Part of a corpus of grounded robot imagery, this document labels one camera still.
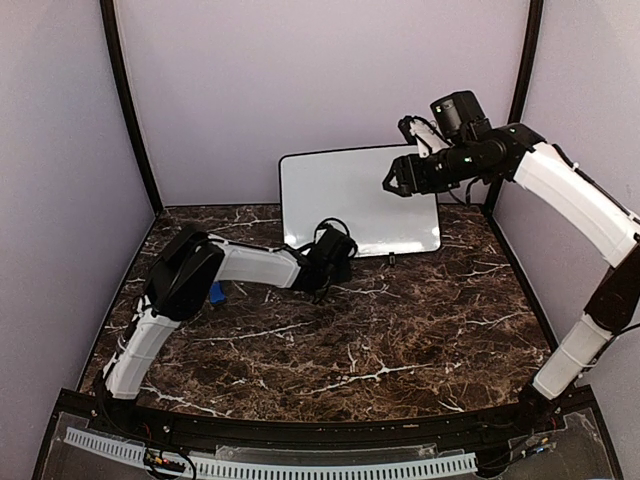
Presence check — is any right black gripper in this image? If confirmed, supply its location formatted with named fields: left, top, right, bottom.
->
left=383, top=139, right=491, bottom=196

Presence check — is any white whiteboard black frame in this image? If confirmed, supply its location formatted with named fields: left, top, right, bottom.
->
left=279, top=145, right=441, bottom=257

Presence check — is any blue whiteboard eraser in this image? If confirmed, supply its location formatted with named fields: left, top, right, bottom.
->
left=209, top=282, right=227, bottom=306

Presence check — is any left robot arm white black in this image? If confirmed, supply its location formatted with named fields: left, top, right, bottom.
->
left=94, top=220, right=358, bottom=436

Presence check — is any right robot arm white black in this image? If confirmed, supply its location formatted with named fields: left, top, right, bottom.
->
left=382, top=90, right=639, bottom=434

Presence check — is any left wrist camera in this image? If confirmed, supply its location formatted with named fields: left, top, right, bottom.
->
left=313, top=217, right=358, bottom=261

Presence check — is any right black frame post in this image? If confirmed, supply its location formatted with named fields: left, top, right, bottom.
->
left=482, top=0, right=545, bottom=216

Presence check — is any black frame post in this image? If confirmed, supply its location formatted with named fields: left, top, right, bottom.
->
left=99, top=0, right=164, bottom=216
left=482, top=0, right=545, bottom=216

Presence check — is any black curved front rail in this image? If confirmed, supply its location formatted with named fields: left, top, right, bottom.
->
left=65, top=391, right=562, bottom=451

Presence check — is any white slotted cable duct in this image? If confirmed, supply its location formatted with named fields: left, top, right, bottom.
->
left=63, top=427, right=477, bottom=480

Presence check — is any left black frame post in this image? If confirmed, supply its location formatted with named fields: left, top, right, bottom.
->
left=99, top=0, right=164, bottom=216

